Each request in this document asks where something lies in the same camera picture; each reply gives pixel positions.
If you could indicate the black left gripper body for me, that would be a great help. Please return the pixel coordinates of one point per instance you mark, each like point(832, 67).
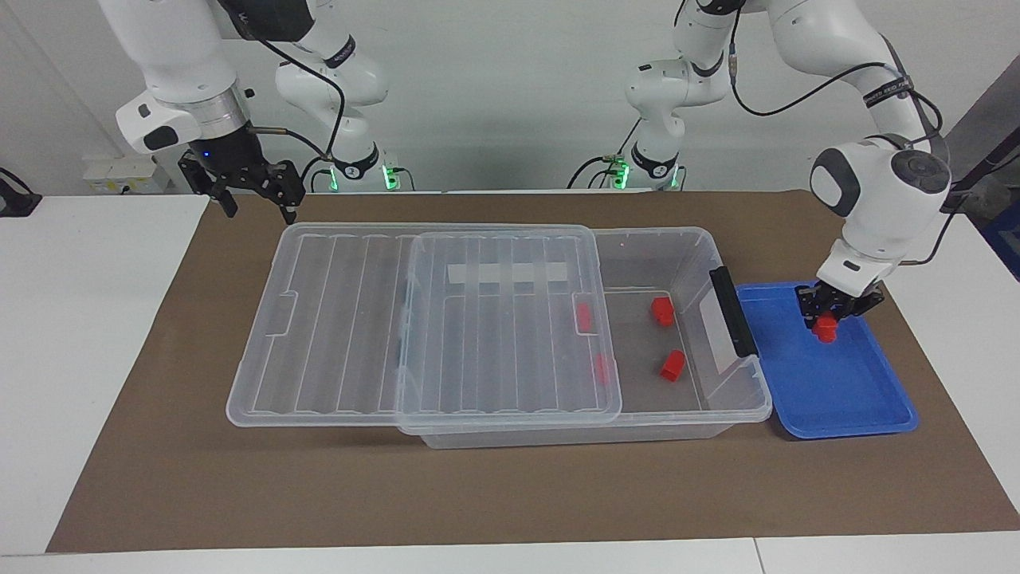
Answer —
point(845, 301)

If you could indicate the clear plastic storage box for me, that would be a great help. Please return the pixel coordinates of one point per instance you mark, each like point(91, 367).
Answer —
point(685, 263)

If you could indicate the blue plastic tray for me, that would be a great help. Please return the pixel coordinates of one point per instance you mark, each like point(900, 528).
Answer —
point(829, 383)

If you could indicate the black object at table edge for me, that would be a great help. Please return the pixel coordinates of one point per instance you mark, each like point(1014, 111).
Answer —
point(16, 203)

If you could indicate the brown table mat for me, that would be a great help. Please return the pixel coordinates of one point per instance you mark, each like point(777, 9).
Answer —
point(159, 438)

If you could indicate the clear ribbed plastic lid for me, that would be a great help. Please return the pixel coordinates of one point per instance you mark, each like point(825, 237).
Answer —
point(335, 335)

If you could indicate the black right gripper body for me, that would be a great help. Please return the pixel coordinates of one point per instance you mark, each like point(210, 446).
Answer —
point(239, 163)

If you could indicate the red block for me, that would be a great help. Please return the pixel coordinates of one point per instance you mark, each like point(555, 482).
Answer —
point(585, 316)
point(662, 312)
point(826, 328)
point(673, 366)
point(603, 370)

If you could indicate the blue crate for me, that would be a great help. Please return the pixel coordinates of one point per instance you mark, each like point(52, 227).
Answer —
point(1006, 247)

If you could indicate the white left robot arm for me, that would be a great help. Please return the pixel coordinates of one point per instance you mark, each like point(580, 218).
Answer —
point(884, 199)

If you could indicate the white label strip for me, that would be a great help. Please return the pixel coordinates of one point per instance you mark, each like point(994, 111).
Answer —
point(510, 273)

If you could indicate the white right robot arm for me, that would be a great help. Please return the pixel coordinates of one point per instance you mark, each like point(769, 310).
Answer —
point(175, 56)

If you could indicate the black slanted pole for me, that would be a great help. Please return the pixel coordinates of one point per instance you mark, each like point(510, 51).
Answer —
point(992, 171)

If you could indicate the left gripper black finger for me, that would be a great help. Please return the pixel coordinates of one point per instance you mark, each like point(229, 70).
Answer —
point(810, 319)
point(849, 317)

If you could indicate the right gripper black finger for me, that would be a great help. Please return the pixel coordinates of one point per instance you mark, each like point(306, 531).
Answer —
point(226, 202)
point(288, 209)

